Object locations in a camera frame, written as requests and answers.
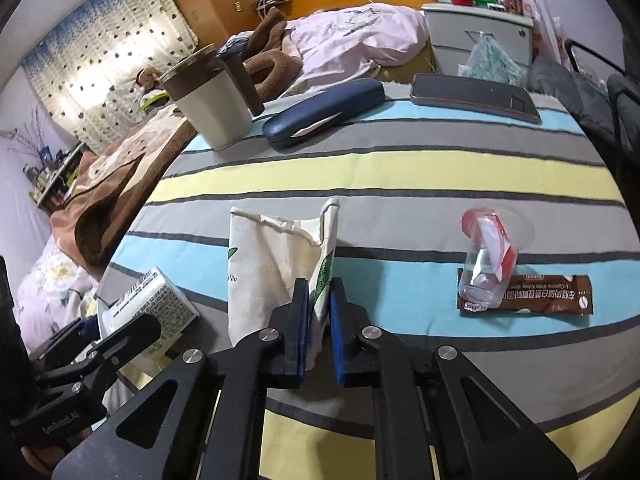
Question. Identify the floral bedsheet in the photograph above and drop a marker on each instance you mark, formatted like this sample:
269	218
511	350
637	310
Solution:
50	285

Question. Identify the white nightstand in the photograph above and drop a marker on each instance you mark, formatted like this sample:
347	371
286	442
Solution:
450	35

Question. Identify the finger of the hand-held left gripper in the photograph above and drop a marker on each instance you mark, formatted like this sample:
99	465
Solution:
65	355
132	335

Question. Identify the cream paper bag green print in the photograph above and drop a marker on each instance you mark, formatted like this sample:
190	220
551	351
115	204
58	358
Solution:
265	270

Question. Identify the cluttered shelf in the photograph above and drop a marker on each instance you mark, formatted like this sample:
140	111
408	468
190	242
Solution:
55	180

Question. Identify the white plastic bags red print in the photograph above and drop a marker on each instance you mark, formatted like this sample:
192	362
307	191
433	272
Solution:
547	25

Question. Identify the clear plastic cup red label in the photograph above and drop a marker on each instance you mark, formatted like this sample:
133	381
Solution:
480	270

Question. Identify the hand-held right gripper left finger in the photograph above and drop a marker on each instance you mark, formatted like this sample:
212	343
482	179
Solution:
299	330

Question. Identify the pink duvet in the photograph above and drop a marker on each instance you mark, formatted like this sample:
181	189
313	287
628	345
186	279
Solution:
350	40

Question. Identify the purple and white carton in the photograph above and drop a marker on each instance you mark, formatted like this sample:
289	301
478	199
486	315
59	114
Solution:
160	300

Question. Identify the brown blanket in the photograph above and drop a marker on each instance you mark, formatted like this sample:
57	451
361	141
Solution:
110	185

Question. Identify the dotted curtain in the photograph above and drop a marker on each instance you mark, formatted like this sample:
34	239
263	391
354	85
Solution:
100	55

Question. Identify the green plastic bag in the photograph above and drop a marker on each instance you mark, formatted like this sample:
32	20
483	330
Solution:
492	62

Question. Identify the dark blue glasses case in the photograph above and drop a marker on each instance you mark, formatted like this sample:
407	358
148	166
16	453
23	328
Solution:
320	110

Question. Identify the cream mug brown lid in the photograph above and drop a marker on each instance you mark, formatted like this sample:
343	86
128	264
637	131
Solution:
215	110

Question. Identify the brown plush toy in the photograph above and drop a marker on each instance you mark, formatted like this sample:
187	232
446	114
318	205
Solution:
147	80

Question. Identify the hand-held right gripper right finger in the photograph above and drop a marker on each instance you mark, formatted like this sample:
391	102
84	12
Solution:
339	340

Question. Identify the brown snack wrapper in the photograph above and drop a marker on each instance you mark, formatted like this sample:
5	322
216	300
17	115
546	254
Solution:
550	295

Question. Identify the black tablet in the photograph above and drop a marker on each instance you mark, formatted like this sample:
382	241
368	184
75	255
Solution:
470	92

